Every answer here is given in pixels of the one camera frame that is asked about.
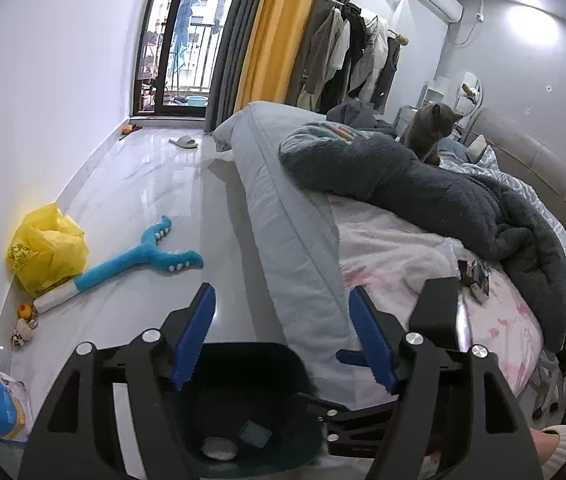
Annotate yellow curtain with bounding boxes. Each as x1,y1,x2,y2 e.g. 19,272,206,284
233,0,326,116

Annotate oval white mirror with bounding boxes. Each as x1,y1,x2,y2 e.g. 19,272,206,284
450,70,484,128

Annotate small beige plush toy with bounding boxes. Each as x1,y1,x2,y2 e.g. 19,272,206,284
10,317,40,348

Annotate grey cat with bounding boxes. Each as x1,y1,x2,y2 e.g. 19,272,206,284
400,101,464,167

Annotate beige hanging coat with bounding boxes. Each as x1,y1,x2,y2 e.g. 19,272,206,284
297,7,351,111

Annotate metal clothes rack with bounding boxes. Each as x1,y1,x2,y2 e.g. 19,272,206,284
325,0,408,43

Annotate pink printed bedsheet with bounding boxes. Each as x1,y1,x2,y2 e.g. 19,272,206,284
330,195,546,396

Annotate blue plush forked toy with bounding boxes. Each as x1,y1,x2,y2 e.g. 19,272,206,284
33,215,204,313

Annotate blue hanging garment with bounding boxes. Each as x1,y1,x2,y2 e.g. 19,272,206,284
170,0,201,81

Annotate white crumpled tissue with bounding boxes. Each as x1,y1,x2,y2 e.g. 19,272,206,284
201,437,238,461

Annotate dark square wrapper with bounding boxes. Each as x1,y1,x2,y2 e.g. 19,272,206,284
239,421,271,448

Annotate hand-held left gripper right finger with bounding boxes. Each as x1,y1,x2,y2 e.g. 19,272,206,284
349,286,544,480

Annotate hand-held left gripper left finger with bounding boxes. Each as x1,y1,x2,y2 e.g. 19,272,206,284
17,282,218,480

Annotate dark grey hanging pants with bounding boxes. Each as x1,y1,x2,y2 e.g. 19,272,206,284
373,35,404,111

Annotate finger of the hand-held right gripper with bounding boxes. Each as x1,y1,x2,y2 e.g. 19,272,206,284
290,392,404,461
335,349,371,368

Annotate yellow plastic bag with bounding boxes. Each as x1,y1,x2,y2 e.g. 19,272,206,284
5,202,88,298

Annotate dark trash bin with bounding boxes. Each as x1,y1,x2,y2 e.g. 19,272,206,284
163,342,331,480

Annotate white shelf unit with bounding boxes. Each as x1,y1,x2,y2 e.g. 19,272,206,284
420,76,454,111

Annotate black hanging garment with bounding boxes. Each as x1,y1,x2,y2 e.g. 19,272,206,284
320,2,370,111

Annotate dark blue crumpled garment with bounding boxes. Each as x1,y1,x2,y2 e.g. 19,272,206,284
325,100,398,133

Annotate grey fleece blanket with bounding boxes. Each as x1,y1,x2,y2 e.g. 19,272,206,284
279,121,566,356

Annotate white hanging garment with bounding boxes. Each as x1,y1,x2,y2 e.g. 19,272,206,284
348,15,390,106

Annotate beige padded headboard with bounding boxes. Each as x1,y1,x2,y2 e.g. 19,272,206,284
455,107,566,281

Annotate dark crumpled wrapper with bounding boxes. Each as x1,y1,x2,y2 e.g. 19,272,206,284
458,257,491,306

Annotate black balcony door frame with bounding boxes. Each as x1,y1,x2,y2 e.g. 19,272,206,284
130,0,248,118

